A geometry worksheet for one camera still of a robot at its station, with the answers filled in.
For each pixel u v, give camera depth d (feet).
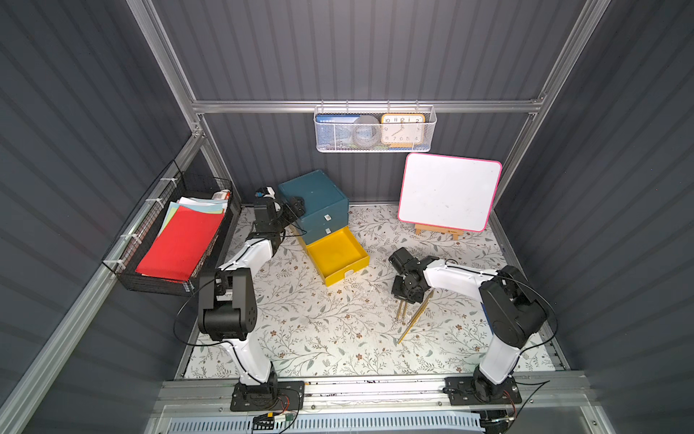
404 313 2.92
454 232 3.45
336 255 3.36
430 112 2.93
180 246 2.27
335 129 2.75
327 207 2.98
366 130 2.96
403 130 2.91
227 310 1.62
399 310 2.93
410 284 2.28
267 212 2.37
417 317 2.90
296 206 2.78
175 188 2.57
